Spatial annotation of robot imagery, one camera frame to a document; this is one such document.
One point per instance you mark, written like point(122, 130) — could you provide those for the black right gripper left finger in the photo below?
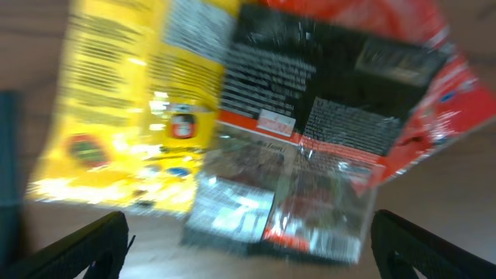
point(97, 251)

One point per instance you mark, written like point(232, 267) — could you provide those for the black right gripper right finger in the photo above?
point(402, 249)

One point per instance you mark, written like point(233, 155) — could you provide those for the yellow snack bag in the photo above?
point(136, 105)

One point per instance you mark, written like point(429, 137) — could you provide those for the red snack bag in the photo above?
point(456, 102)

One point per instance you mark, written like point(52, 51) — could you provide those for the black clear jerky bag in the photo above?
point(309, 112)

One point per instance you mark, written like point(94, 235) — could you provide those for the dark green box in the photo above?
point(11, 196)

